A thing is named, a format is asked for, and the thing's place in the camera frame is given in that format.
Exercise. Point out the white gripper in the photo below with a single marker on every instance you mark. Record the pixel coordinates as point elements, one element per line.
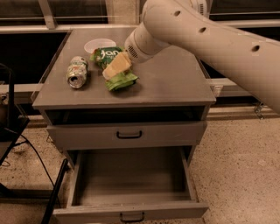
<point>135,49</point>

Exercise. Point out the green rice chip bag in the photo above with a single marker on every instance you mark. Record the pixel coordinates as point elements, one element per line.
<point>102,57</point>

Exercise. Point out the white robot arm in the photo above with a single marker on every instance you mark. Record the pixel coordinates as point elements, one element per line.
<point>249,60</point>

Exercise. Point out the grey drawer cabinet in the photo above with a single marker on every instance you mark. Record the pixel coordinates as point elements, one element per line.
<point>170,88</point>

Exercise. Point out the grey upper drawer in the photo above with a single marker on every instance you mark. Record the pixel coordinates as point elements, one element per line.
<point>103,136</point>

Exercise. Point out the open grey lower drawer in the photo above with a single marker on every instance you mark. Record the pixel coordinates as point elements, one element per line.
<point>154,181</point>

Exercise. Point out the white bowl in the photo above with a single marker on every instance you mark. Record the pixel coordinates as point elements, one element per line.
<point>93,44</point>

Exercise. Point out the crushed silver soda can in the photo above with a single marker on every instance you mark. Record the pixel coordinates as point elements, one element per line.
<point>77,72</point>

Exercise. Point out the metal window railing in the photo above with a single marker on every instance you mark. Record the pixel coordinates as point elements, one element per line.
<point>53,13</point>

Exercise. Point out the black upper drawer handle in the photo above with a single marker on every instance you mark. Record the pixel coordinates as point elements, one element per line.
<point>135,135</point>

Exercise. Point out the black drawer handle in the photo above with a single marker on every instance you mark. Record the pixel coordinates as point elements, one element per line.
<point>131,218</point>
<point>135,135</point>

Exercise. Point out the black lower drawer handle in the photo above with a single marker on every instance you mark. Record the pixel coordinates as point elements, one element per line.
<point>131,218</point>

